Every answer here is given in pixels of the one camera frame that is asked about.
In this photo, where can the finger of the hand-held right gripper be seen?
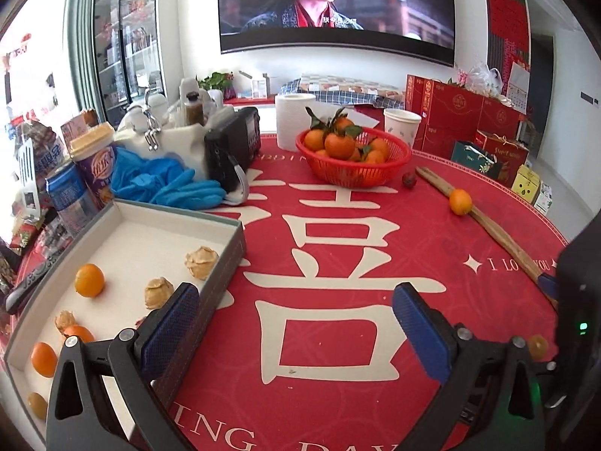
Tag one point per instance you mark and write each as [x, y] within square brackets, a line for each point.
[549, 284]

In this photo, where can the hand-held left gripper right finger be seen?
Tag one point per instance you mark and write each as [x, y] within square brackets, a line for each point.
[420, 333]

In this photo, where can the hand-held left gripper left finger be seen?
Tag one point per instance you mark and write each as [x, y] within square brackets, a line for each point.
[171, 333]

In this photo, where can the small golden fruit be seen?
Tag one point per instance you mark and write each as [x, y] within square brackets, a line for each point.
[37, 406]
[539, 345]

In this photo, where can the grey box tray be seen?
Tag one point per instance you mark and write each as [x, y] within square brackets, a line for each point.
[141, 244]

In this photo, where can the oval orange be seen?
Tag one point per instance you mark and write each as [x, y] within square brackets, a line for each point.
[89, 281]

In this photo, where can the small husked physalis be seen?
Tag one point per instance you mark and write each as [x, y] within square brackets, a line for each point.
[65, 320]

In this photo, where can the round orange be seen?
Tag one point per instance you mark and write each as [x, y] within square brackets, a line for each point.
[460, 202]

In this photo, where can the small tangerine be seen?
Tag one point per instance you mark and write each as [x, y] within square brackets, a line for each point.
[43, 360]

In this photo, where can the long wooden stick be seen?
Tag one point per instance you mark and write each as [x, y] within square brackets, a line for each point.
[497, 232]

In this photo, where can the white printed box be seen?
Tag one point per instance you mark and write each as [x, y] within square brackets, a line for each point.
[543, 197]

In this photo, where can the red round printed table mat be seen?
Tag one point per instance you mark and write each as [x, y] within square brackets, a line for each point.
[328, 338]

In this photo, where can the yellow cardboard box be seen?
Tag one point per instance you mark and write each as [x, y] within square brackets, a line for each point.
[526, 185]

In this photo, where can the dark green gift bag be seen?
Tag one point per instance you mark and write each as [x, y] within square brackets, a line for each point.
[474, 162]

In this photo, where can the small dark red fruit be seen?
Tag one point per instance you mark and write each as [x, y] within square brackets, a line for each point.
[409, 180]

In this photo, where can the blue rubber gloves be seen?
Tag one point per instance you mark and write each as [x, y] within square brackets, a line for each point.
[155, 178]

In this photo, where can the blue drink can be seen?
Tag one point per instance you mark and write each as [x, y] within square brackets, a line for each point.
[70, 197]

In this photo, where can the red gift box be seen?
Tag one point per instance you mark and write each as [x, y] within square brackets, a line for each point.
[450, 103]
[415, 98]
[502, 117]
[436, 138]
[368, 117]

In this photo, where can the red plastic basket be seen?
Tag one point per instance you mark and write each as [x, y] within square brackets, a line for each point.
[347, 174]

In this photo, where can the purple milk tea cup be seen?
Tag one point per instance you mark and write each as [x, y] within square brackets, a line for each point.
[96, 169]

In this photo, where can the white handbag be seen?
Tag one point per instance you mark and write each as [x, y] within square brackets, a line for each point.
[183, 145]

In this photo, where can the black portable radio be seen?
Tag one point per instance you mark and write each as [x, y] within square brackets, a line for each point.
[230, 141]

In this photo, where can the pile of leafy tangerines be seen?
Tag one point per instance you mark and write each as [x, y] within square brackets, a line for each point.
[339, 145]

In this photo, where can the white printed paper cup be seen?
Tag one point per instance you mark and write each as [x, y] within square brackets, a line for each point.
[401, 127]

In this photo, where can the clear plastic bag with flowers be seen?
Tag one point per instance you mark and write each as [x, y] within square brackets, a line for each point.
[483, 77]

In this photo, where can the brown bottle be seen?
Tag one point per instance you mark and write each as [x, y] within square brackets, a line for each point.
[193, 110]

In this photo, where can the blue white snack bag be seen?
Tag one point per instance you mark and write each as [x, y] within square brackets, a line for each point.
[40, 150]

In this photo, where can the orange snack packet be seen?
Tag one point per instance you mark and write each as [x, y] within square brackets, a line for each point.
[80, 124]

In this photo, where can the white toilet paper roll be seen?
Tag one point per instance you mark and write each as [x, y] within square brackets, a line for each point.
[291, 122]

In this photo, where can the white bottle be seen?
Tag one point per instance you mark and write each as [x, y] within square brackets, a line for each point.
[188, 87]

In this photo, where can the green potted plant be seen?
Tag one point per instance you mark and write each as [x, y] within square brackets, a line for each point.
[216, 81]

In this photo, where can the blue checked cloth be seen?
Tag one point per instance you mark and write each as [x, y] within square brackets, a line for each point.
[347, 87]

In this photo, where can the small white box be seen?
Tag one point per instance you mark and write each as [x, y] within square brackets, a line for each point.
[259, 87]

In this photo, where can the glass display cabinet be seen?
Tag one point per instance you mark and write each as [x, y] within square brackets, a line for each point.
[126, 33]

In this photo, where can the black wall switch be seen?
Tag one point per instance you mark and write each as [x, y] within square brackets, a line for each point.
[590, 97]

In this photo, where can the wall calendar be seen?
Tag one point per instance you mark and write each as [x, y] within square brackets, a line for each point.
[519, 87]

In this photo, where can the red wall hanging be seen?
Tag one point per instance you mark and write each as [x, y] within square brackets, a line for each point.
[504, 9]

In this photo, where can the wall television screen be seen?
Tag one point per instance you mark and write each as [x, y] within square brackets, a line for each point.
[328, 4]

